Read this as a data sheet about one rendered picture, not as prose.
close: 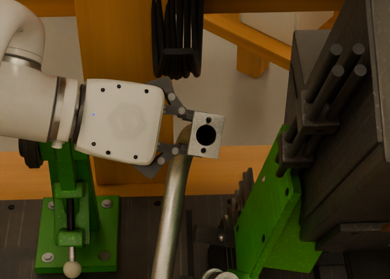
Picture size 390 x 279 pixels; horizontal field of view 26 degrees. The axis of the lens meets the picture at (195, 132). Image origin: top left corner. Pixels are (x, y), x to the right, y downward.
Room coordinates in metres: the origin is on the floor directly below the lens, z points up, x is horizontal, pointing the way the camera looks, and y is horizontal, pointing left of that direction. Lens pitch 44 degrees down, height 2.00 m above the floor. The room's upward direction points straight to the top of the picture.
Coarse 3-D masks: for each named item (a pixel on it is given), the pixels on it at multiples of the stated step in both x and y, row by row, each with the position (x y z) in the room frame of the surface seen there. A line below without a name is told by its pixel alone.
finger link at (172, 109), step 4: (164, 104) 0.78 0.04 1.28; (164, 108) 0.78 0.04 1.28; (168, 108) 0.78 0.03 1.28; (172, 108) 0.78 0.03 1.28; (176, 108) 0.78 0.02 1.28; (180, 108) 0.78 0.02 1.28; (184, 108) 0.79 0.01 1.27; (164, 112) 0.78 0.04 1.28; (168, 112) 0.78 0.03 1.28; (172, 112) 0.78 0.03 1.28; (176, 112) 0.78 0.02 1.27; (180, 112) 0.78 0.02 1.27; (184, 112) 0.78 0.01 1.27
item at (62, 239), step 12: (60, 192) 0.85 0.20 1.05; (72, 192) 0.85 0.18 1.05; (84, 192) 0.86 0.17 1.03; (60, 204) 0.86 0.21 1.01; (72, 204) 0.84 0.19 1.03; (84, 204) 0.86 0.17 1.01; (60, 216) 0.84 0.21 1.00; (72, 216) 0.83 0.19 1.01; (84, 216) 0.84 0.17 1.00; (60, 228) 0.83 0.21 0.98; (72, 228) 0.82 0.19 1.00; (84, 228) 0.83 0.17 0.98; (60, 240) 0.80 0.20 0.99; (72, 240) 0.80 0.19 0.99; (84, 240) 0.81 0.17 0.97
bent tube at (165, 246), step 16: (192, 128) 0.76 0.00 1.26; (208, 128) 0.79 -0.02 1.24; (192, 144) 0.75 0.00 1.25; (208, 144) 0.76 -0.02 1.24; (176, 160) 0.82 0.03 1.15; (176, 176) 0.81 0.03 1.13; (176, 192) 0.79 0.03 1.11; (176, 208) 0.77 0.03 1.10; (160, 224) 0.76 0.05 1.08; (176, 224) 0.76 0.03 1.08; (160, 240) 0.74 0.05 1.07; (176, 240) 0.74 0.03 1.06; (160, 256) 0.72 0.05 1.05; (160, 272) 0.70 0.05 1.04
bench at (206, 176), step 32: (0, 160) 1.07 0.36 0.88; (192, 160) 1.07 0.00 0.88; (224, 160) 1.07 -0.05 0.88; (256, 160) 1.07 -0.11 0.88; (0, 192) 1.00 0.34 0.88; (32, 192) 1.00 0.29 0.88; (96, 192) 1.00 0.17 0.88; (128, 192) 1.00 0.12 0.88; (160, 192) 1.00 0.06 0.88; (192, 192) 1.00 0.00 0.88; (224, 192) 1.00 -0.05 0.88
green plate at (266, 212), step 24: (264, 168) 0.75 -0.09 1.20; (288, 168) 0.69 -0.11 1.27; (264, 192) 0.72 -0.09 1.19; (288, 192) 0.66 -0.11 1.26; (240, 216) 0.75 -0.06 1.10; (264, 216) 0.69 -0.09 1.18; (288, 216) 0.65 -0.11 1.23; (240, 240) 0.72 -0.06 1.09; (264, 240) 0.65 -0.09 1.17; (288, 240) 0.66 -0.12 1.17; (240, 264) 0.68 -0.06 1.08; (264, 264) 0.65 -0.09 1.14; (288, 264) 0.66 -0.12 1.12; (312, 264) 0.66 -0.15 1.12
